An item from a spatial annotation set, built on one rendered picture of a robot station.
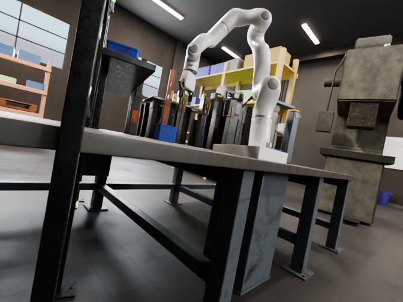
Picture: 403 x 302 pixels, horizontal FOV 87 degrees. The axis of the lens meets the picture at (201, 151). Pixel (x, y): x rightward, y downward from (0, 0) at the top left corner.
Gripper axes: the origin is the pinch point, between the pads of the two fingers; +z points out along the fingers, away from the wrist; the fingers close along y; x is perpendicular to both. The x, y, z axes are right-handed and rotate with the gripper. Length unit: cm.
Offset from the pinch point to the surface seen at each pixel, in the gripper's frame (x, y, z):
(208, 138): -0.7, -37.0, 17.5
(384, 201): 235, -697, 60
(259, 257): 51, -23, 82
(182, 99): -16.4, -18.1, -5.0
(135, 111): -34.1, 5.0, 10.9
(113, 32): -612, -339, -351
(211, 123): 0.1, -37.1, 6.2
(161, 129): -3.1, 12.0, 21.4
